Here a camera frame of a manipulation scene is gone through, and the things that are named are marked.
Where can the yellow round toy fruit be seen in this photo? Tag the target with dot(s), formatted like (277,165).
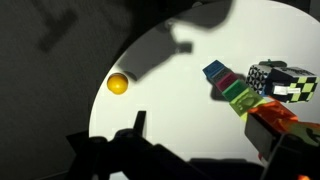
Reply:
(117,83)

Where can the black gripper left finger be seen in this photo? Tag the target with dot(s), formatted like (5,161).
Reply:
(140,123)

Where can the small blue block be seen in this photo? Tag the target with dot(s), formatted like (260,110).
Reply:
(213,69)

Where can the small pink block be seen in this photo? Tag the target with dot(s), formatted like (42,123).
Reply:
(226,81)

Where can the small lime block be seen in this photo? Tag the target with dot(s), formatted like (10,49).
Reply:
(246,103)

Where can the black checkered patterned cube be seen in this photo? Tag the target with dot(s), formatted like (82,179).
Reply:
(293,86)

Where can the small grey block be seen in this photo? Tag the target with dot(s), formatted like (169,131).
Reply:
(222,76)

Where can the small orange block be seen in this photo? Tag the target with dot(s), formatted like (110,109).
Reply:
(273,112)

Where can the small green block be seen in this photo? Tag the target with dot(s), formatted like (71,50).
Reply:
(235,90)

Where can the large number nine cube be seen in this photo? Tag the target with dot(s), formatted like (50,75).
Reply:
(310,131)

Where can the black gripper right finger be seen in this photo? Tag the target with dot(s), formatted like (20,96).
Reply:
(263,135)

